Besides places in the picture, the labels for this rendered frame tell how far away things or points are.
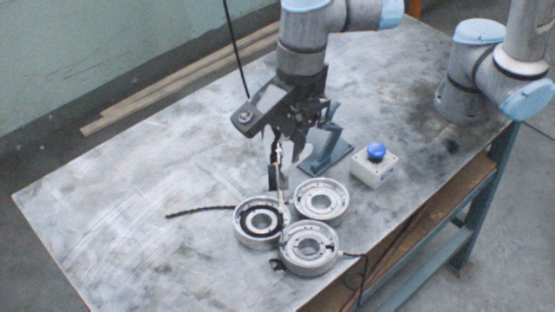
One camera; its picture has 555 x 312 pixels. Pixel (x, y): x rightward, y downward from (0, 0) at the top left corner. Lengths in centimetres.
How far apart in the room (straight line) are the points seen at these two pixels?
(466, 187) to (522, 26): 59
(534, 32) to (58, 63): 197
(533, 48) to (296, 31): 50
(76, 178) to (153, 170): 17
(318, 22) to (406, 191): 47
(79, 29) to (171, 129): 129
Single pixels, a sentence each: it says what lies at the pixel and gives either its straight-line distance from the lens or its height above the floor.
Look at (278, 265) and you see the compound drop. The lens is 101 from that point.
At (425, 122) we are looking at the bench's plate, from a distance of 132.
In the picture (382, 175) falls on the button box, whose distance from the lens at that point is 113.
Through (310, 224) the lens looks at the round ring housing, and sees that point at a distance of 103.
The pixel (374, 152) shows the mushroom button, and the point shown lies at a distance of 111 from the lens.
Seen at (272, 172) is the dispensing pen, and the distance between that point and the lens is 98.
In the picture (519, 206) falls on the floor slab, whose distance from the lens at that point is 234.
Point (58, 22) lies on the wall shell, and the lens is 245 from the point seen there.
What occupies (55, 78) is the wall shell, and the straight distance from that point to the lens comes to 255.
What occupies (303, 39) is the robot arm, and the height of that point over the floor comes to 120.
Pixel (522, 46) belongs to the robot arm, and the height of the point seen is 109.
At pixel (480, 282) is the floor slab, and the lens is 206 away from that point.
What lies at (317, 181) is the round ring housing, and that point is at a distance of 110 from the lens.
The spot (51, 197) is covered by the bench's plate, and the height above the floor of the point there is 80.
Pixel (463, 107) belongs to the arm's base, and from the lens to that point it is 131.
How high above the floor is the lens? 164
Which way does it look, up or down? 44 degrees down
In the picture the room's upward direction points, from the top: 1 degrees counter-clockwise
